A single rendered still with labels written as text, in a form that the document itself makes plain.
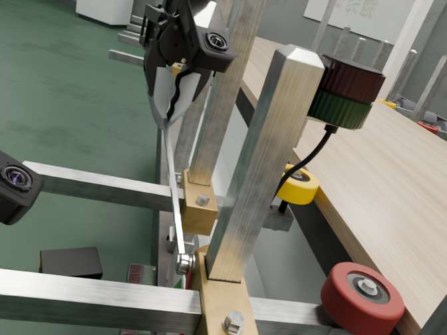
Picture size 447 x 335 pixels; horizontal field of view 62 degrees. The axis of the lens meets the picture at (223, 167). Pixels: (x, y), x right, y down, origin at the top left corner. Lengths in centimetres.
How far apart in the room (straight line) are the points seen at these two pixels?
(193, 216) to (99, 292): 23
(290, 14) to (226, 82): 655
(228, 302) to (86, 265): 114
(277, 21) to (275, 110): 682
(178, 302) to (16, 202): 18
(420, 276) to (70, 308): 40
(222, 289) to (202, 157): 26
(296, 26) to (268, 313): 678
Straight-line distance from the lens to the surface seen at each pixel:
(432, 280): 54
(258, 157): 33
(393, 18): 709
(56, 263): 150
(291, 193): 60
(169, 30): 48
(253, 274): 84
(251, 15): 55
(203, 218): 58
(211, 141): 59
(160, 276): 65
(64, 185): 60
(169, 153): 47
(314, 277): 64
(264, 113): 32
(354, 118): 33
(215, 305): 38
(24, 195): 32
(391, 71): 194
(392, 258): 53
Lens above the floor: 114
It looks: 24 degrees down
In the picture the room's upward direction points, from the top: 18 degrees clockwise
